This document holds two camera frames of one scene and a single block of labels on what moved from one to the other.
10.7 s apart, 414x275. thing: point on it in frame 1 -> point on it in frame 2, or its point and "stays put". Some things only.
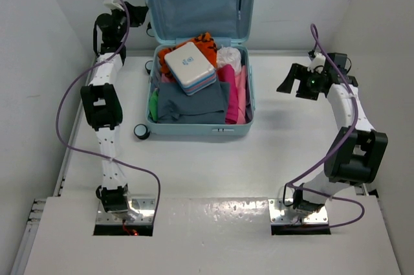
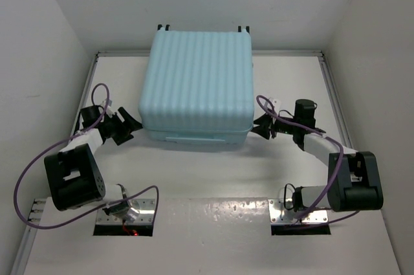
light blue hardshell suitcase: [183, 1] -> [196, 87]
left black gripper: [136, 15] -> [129, 123]
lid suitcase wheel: [149, 27] -> [167, 26]
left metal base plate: [144, 204] stays put
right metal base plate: [276, 206] stays put
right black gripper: [298, 72] -> [264, 122]
